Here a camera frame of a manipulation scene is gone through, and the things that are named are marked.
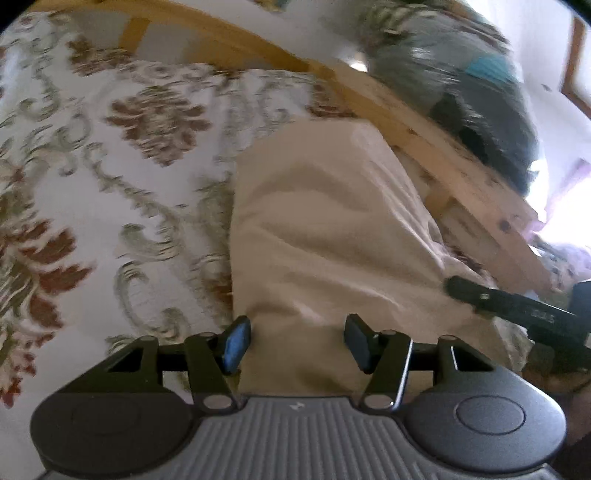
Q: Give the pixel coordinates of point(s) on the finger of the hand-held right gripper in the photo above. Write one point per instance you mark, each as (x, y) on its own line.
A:
(503, 302)

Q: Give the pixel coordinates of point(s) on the pale purple cloth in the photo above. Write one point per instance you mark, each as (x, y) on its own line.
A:
(563, 258)

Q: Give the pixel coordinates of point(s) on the pile of grey blue clothes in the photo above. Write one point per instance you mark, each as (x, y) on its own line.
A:
(466, 83)

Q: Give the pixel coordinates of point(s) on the beige pants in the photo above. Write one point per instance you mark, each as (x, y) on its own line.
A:
(332, 240)

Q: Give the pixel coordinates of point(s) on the wooden bed frame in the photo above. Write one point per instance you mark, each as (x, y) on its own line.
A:
(415, 134)

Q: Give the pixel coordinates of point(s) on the wooden door frame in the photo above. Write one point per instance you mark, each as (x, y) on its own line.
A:
(575, 69)

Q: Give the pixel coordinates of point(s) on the floral printed bedspread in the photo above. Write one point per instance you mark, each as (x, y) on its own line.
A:
(101, 175)

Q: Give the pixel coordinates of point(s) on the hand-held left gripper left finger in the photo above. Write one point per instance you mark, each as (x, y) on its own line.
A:
(236, 342)

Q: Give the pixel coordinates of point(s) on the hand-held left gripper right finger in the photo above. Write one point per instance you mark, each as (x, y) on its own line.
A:
(358, 344)

